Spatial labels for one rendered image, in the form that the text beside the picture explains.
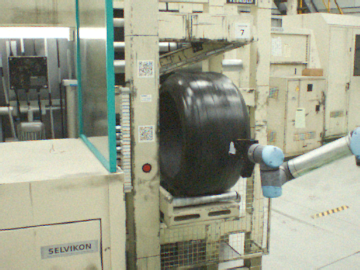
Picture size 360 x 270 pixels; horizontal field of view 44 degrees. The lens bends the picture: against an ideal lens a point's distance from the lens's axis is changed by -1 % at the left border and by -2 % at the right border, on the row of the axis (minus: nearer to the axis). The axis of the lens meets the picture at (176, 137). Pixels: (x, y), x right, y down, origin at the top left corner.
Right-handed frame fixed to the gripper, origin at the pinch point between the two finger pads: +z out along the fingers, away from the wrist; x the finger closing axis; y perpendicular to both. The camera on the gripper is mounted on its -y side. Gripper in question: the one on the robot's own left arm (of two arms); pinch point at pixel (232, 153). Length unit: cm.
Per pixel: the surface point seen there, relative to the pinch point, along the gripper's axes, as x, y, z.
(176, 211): 19.9, -26.9, 17.6
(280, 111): -277, 6, 389
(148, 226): 31, -35, 27
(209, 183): 7.0, -14.0, 9.4
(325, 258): -135, -103, 108
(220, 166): 4.0, -5.9, 3.5
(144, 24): 33, 57, 16
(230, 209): -6.9, -28.9, 15.9
